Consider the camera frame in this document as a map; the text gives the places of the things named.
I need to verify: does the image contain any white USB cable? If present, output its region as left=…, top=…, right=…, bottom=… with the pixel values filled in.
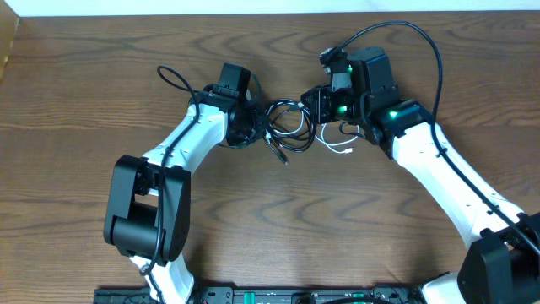
left=265, top=110, right=360, bottom=155

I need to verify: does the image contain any black USB cable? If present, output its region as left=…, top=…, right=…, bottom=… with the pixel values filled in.
left=263, top=98, right=317, bottom=166

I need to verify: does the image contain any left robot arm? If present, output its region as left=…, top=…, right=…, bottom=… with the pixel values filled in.
left=103, top=63, right=267, bottom=303

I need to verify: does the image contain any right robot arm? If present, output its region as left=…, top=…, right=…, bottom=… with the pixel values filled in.
left=300, top=47, right=539, bottom=303

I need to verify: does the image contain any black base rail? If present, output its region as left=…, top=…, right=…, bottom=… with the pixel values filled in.
left=92, top=285, right=421, bottom=304

